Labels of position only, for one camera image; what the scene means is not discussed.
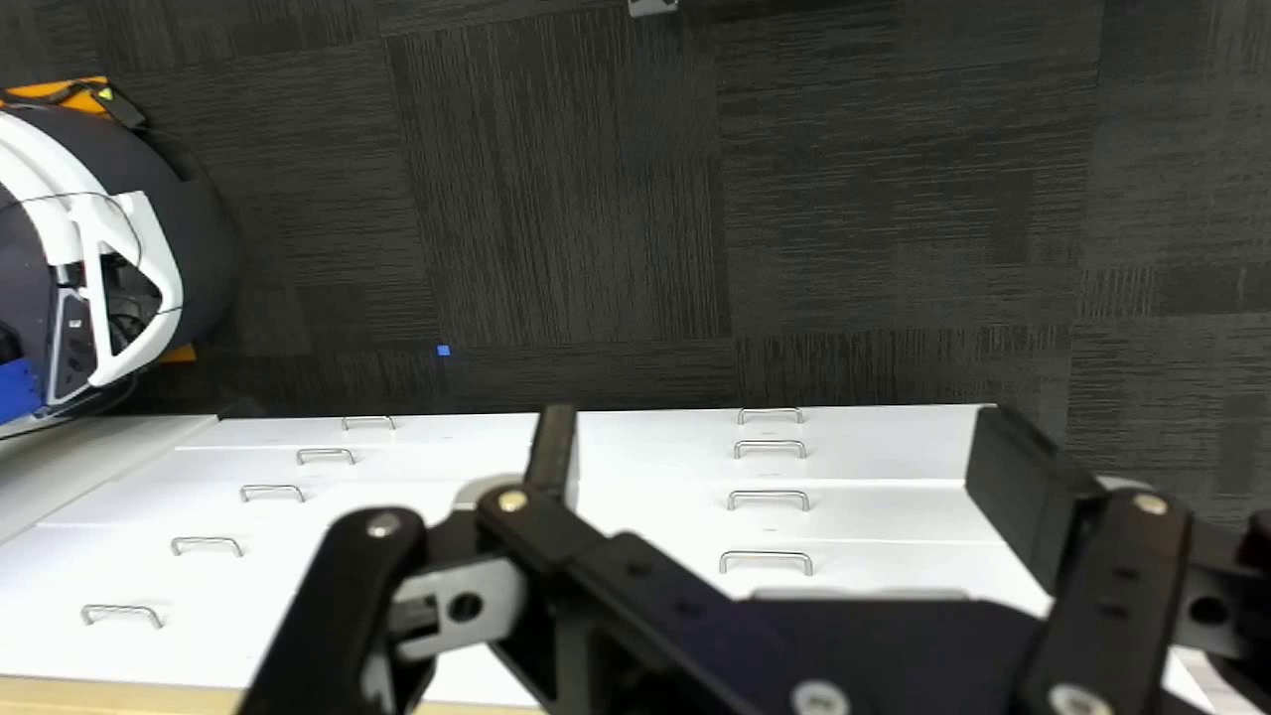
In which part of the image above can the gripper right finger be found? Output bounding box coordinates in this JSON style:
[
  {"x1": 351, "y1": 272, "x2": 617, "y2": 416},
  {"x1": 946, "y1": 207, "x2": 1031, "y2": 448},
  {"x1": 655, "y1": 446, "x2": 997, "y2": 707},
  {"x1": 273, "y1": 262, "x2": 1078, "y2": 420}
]
[{"x1": 965, "y1": 404, "x2": 1271, "y2": 715}]

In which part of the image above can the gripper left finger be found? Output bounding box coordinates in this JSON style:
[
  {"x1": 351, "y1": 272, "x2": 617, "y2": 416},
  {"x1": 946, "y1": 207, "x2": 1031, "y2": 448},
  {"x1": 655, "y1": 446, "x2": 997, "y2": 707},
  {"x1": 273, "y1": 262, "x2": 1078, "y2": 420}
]
[{"x1": 236, "y1": 403, "x2": 847, "y2": 715}]

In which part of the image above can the white drawer cabinet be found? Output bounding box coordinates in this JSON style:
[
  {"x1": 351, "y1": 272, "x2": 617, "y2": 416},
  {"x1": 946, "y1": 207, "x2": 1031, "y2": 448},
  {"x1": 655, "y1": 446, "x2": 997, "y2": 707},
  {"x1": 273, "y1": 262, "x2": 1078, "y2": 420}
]
[{"x1": 0, "y1": 402, "x2": 1220, "y2": 715}]

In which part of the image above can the white drawer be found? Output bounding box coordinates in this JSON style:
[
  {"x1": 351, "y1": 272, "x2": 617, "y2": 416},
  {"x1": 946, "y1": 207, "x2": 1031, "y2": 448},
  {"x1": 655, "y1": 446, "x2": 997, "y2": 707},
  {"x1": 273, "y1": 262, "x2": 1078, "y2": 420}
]
[
  {"x1": 578, "y1": 437, "x2": 979, "y2": 483},
  {"x1": 576, "y1": 479, "x2": 1006, "y2": 544},
  {"x1": 635, "y1": 541, "x2": 1051, "y2": 603},
  {"x1": 177, "y1": 414, "x2": 542, "y2": 451},
  {"x1": 0, "y1": 524, "x2": 344, "y2": 588},
  {"x1": 114, "y1": 447, "x2": 537, "y2": 487},
  {"x1": 578, "y1": 406, "x2": 996, "y2": 441},
  {"x1": 0, "y1": 584, "x2": 299, "y2": 688},
  {"x1": 40, "y1": 482, "x2": 478, "y2": 528}
]

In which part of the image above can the blue box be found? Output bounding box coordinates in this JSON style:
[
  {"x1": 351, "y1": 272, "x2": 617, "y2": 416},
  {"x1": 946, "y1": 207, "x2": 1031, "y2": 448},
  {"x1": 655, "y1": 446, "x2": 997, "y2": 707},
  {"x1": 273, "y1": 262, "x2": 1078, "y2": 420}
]
[{"x1": 0, "y1": 357, "x2": 46, "y2": 428}]

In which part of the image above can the orange object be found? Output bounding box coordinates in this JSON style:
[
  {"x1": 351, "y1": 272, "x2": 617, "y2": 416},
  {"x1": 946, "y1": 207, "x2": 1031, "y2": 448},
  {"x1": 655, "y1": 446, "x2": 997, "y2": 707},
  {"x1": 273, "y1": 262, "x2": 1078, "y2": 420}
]
[{"x1": 0, "y1": 75, "x2": 148, "y2": 130}]

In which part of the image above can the black drum with white frame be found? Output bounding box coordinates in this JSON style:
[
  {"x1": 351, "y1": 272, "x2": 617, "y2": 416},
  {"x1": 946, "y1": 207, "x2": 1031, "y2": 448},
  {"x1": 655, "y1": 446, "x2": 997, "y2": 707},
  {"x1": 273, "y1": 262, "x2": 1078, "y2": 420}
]
[{"x1": 0, "y1": 99, "x2": 239, "y2": 418}]

